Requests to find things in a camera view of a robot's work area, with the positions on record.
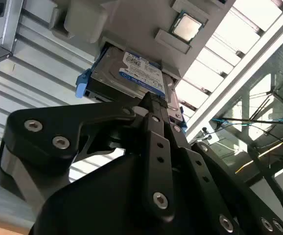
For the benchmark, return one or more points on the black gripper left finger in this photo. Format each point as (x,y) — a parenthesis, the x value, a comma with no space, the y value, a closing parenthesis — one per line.
(46,122)

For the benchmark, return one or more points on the hard disk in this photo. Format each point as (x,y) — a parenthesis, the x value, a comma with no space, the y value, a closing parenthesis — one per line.
(112,73)

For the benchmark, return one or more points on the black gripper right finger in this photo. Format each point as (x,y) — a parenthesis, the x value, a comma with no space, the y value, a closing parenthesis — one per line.
(197,166)

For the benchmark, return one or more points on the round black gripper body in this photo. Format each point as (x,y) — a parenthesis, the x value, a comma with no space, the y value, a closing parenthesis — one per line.
(95,198)

